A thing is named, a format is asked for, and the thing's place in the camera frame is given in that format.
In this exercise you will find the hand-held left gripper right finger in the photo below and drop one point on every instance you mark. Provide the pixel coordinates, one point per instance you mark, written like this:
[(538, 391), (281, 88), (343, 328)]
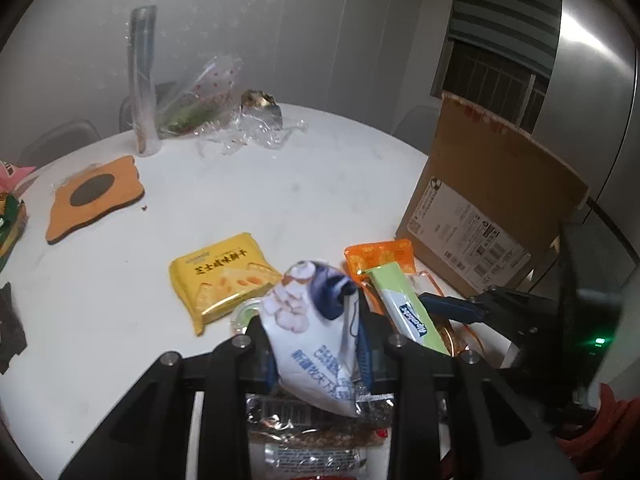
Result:
[(363, 360)]

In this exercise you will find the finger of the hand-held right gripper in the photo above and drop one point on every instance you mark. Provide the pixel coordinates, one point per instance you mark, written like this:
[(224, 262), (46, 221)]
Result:
[(452, 307)]

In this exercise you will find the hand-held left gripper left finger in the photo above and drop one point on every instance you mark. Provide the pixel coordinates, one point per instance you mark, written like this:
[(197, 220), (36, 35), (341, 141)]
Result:
[(270, 377)]

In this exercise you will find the orange-edged clear snack packet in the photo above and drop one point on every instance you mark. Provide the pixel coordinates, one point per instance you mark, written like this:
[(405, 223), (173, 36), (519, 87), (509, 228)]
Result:
[(442, 335)]

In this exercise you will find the light green snack bar packet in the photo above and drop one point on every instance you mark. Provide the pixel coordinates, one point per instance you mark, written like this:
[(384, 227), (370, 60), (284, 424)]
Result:
[(405, 305)]

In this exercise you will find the white and blue snack bag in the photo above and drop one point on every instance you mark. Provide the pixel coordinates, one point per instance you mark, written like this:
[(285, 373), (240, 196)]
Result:
[(315, 340)]

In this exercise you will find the clear seed brittle packet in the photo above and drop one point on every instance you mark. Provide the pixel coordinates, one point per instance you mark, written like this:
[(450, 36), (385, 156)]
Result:
[(320, 437)]

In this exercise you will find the brown cardboard box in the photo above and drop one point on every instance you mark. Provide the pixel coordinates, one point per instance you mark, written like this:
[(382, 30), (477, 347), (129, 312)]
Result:
[(490, 180)]

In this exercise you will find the person's right forearm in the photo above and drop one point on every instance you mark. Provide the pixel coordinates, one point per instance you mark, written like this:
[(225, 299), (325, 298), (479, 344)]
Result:
[(610, 430)]

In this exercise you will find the small green-rimmed clear packet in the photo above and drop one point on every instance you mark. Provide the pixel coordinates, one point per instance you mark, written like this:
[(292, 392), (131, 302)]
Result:
[(245, 315)]

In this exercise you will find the orange snack packet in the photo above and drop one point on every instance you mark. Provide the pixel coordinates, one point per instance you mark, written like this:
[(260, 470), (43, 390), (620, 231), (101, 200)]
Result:
[(375, 255)]

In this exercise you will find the window with grille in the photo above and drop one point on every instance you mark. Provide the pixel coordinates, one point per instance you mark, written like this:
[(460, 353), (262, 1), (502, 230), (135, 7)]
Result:
[(485, 80)]

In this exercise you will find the silver refrigerator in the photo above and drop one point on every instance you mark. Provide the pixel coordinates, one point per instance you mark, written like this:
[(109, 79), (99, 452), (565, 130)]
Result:
[(595, 85)]

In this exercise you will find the crumpled clear plastic wrap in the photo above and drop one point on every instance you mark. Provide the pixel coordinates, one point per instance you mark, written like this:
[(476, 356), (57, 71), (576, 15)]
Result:
[(250, 130)]

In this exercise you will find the orange felt coaster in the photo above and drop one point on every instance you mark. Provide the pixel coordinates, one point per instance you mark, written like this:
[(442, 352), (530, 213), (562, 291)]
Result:
[(95, 200)]

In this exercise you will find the dark snack packet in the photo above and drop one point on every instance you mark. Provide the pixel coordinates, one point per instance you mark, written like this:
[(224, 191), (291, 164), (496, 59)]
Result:
[(9, 330)]

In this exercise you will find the gold foil wrapper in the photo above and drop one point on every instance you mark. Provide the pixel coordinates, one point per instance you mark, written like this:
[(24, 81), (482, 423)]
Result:
[(257, 99)]

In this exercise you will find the clear bag with greens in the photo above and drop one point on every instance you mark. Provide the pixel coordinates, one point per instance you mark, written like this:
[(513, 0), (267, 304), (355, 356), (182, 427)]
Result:
[(197, 100)]

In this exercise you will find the green and yellow snack packet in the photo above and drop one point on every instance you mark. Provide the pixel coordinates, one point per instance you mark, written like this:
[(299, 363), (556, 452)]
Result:
[(11, 225)]

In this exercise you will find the striped window blind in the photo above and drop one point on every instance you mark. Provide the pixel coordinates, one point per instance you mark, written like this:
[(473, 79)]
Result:
[(505, 10)]

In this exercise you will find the clear plastic tube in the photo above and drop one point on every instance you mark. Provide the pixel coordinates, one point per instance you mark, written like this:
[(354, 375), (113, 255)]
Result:
[(144, 85)]

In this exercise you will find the pink snack packet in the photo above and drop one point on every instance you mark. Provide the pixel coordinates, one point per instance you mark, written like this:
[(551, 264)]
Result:
[(15, 175)]

